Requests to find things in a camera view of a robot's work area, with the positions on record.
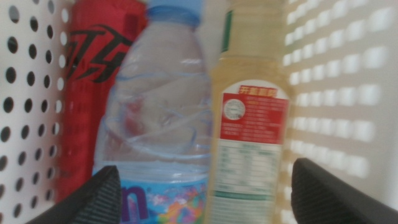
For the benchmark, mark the clear water bottle blue cap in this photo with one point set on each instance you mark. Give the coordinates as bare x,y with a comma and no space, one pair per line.
161,109

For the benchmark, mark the yellow tea bottle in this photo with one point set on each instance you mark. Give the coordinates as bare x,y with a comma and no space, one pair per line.
252,71

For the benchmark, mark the white perforated plastic basket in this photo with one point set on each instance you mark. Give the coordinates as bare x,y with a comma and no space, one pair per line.
342,109

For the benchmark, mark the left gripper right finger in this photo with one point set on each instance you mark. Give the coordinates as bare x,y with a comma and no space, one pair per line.
317,199

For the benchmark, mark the red soda can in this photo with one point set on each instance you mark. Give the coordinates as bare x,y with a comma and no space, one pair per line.
87,93

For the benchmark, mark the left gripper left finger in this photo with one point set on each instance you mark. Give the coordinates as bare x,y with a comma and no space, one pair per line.
96,202

